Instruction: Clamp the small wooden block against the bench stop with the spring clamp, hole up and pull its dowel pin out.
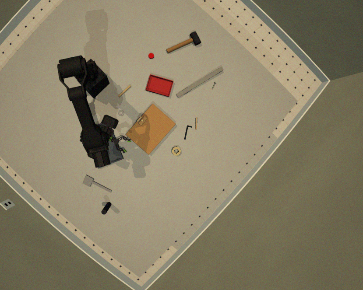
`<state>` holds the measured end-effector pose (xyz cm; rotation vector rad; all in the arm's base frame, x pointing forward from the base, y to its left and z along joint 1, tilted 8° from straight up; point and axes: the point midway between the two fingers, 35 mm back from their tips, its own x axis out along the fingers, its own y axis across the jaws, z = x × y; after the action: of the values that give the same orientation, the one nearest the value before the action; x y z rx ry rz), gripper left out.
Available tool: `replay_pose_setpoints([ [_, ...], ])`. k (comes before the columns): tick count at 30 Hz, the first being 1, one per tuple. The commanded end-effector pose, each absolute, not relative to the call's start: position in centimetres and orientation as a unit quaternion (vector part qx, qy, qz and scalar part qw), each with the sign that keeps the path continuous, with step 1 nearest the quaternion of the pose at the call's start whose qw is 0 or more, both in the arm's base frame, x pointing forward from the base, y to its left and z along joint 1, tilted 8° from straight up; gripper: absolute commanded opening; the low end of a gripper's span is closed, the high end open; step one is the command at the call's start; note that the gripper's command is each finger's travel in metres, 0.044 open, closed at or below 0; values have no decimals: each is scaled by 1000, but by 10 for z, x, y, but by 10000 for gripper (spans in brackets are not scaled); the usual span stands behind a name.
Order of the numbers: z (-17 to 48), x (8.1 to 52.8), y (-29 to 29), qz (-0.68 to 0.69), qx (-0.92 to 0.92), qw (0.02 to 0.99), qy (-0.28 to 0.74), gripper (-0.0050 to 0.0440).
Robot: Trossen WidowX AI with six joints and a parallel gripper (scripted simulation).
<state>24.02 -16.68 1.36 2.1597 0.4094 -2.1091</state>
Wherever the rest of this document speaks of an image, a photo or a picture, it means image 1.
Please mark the small wooden block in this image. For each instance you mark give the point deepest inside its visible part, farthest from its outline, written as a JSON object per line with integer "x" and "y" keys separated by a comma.
{"x": 144, "y": 118}

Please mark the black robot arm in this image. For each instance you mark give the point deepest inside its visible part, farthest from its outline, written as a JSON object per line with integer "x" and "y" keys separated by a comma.
{"x": 93, "y": 139}

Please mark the light wooden board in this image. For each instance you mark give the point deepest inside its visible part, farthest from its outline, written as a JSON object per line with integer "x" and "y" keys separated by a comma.
{"x": 148, "y": 135}

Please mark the red shallow tray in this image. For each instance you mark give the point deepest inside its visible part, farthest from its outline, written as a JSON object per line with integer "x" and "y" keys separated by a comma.
{"x": 159, "y": 85}

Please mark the black-headed mallet with wooden handle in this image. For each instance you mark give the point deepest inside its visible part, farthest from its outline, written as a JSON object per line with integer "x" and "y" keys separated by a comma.
{"x": 194, "y": 38}

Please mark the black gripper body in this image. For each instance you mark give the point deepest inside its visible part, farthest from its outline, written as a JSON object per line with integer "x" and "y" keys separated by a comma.
{"x": 109, "y": 122}

